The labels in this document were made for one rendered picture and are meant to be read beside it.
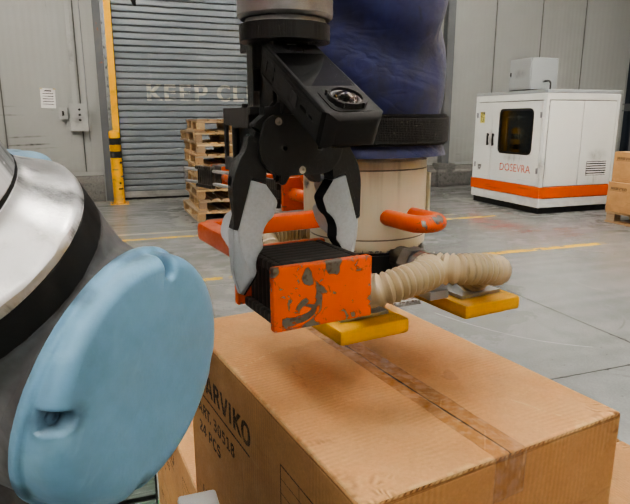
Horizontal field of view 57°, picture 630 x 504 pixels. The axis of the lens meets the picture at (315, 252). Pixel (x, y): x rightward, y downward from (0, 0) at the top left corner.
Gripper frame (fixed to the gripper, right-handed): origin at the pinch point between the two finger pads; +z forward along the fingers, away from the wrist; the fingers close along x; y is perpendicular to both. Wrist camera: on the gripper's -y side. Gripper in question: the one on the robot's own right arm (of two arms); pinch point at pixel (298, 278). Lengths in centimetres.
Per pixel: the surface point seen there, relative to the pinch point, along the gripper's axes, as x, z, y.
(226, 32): -328, -149, 916
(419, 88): -26.7, -16.6, 18.9
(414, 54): -26.4, -20.7, 19.8
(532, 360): -228, 119, 164
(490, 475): -23.7, 26.0, -0.3
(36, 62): -41, -94, 969
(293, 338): -20, 24, 43
